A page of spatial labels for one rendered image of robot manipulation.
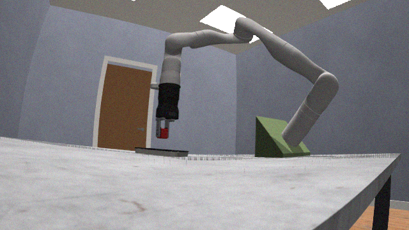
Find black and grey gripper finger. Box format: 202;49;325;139
165;119;174;138
155;118;166;137

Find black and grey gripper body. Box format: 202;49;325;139
150;70;181;119

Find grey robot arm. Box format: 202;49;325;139
162;17;339;147

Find red block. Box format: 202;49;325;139
157;128;168;139

